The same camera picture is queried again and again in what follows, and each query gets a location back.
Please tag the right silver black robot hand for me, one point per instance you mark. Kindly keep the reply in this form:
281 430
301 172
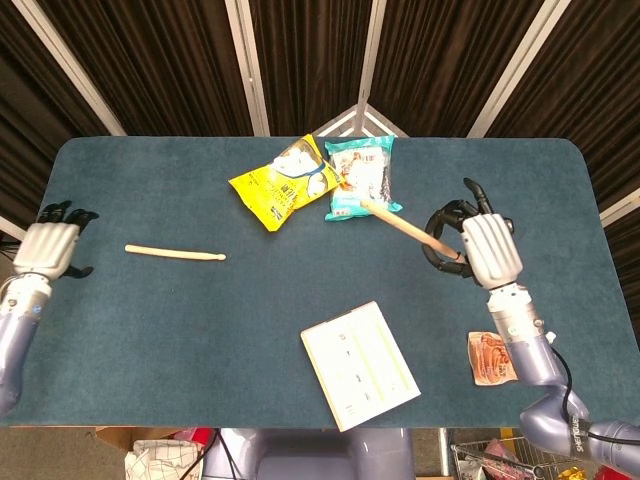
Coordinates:
492 250

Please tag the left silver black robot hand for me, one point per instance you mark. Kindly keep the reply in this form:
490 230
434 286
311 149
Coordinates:
45 250

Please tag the plain wooden drumstick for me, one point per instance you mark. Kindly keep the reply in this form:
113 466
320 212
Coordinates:
175 252

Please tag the orange foil snack packet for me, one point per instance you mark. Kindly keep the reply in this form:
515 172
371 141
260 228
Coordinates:
487 360

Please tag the dark brown curtain panel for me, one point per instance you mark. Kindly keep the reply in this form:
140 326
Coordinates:
40 125
450 60
165 65
310 55
590 90

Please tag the teal snack bag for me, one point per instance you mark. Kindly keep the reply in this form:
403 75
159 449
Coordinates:
360 170

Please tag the blue felt table cover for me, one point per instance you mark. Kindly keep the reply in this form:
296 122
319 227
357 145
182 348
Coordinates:
200 325

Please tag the white product box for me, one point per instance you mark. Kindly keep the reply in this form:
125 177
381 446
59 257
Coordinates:
360 365

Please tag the white triangular screen foot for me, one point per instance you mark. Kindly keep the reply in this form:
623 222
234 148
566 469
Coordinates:
360 117

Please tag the brown cardboard box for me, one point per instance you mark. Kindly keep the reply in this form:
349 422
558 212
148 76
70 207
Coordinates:
120 437

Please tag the yellow snack bag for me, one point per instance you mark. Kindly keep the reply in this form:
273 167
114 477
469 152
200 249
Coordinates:
275 195

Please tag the white checked cloth bag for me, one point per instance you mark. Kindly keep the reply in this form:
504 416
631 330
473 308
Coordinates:
160 462

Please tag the white screen frame post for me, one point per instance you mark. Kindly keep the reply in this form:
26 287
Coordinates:
248 65
622 205
10 226
515 65
372 50
69 65

